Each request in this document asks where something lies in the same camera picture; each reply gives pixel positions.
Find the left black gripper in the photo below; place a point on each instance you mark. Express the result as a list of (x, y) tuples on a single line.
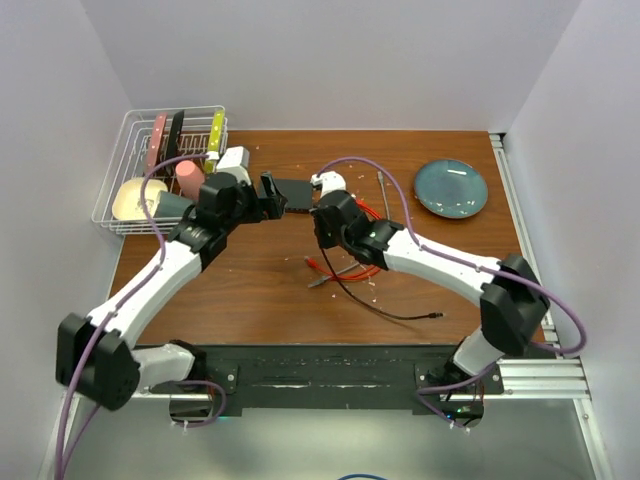
[(272, 208)]

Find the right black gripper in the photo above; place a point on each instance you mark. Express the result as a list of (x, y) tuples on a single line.
[(323, 239)]

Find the black network switch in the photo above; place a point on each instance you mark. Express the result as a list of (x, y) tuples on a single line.
[(298, 194)]

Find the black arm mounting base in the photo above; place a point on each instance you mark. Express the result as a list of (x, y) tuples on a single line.
[(340, 377)]

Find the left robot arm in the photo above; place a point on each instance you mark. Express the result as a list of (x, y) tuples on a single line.
[(97, 355)]

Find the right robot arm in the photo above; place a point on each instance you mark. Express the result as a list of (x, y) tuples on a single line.
[(507, 293)]

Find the pink cup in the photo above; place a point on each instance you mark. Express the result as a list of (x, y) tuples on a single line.
[(190, 178)]

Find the yellow-green plate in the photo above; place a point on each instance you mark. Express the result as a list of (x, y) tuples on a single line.
[(214, 142)]

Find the dark teal cup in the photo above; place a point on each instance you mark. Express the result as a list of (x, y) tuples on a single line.
[(170, 207)]

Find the black plate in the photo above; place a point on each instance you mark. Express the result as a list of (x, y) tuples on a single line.
[(173, 140)]

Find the teal ceramic plate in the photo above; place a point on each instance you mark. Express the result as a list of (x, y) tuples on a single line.
[(450, 189)]

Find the pink plate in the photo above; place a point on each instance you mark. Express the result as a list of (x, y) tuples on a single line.
[(155, 142)]

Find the cream square bowl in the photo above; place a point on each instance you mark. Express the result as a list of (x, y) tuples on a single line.
[(127, 205)]

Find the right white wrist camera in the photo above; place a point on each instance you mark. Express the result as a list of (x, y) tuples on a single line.
[(328, 182)]

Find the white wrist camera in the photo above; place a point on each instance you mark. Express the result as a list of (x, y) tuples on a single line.
[(235, 161), (328, 182)]

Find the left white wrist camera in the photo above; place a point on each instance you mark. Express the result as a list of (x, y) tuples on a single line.
[(235, 161)]

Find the white wire dish rack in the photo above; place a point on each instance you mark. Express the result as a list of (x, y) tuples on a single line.
[(130, 151)]

